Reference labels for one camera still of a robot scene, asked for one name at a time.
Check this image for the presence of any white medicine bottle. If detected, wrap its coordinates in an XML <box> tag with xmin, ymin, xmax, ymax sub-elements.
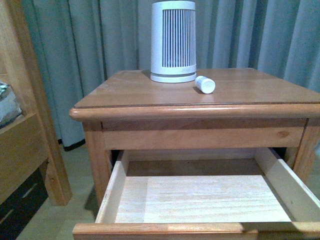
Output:
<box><xmin>195</xmin><ymin>76</ymin><xmax>216</xmax><ymax>94</ymax></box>

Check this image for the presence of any wooden drawer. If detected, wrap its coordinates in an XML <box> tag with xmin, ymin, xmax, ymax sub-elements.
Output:
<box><xmin>73</xmin><ymin>148</ymin><xmax>320</xmax><ymax>240</ymax></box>

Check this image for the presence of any white cylindrical air purifier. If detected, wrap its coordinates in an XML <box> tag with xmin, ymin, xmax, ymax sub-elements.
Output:
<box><xmin>150</xmin><ymin>0</ymin><xmax>197</xmax><ymax>84</ymax></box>

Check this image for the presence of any wooden nightstand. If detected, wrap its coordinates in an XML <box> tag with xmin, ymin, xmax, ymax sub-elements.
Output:
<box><xmin>69</xmin><ymin>68</ymin><xmax>320</xmax><ymax>202</ymax></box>

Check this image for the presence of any grey curtain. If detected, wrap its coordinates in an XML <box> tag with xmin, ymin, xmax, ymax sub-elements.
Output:
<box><xmin>22</xmin><ymin>0</ymin><xmax>320</xmax><ymax>150</ymax></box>

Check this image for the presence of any grey bedding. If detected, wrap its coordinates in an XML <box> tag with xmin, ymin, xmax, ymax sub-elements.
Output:
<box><xmin>0</xmin><ymin>81</ymin><xmax>22</xmax><ymax>128</ymax></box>

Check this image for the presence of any wooden bed frame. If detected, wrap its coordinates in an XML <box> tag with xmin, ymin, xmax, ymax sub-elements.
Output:
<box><xmin>0</xmin><ymin>0</ymin><xmax>73</xmax><ymax>240</ymax></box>

